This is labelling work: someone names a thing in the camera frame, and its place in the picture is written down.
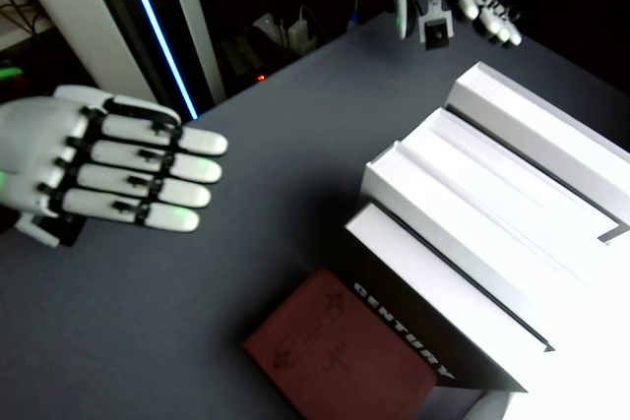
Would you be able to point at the green object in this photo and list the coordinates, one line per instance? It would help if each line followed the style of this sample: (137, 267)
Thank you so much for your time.
(10, 72)

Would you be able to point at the white column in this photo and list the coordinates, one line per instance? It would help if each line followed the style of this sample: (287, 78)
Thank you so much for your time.
(93, 21)

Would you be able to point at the white book with dark corner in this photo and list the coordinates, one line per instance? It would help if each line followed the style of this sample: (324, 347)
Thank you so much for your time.
(536, 120)

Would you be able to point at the blue light strip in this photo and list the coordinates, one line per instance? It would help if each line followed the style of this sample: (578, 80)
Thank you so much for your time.
(155, 29)

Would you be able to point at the white power adapter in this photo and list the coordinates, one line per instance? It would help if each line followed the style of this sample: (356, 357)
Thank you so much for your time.
(297, 29)

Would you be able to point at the thick white book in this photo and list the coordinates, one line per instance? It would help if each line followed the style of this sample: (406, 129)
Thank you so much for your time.
(492, 179)

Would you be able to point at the grey table cloth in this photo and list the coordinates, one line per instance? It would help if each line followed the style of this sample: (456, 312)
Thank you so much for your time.
(147, 321)

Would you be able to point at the white book with grey cover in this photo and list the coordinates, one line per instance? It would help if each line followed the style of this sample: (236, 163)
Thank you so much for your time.
(443, 223)

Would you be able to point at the black device with red light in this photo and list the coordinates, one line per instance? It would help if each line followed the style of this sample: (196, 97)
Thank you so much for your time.
(246, 58)

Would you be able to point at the black book with Century spine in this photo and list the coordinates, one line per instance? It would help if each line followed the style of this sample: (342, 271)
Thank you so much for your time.
(418, 282)

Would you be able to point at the red hardcover book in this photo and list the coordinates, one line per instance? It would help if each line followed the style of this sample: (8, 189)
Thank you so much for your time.
(334, 351)

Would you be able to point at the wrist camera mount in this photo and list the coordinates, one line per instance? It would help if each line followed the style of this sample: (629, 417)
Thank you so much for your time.
(435, 21)
(46, 230)

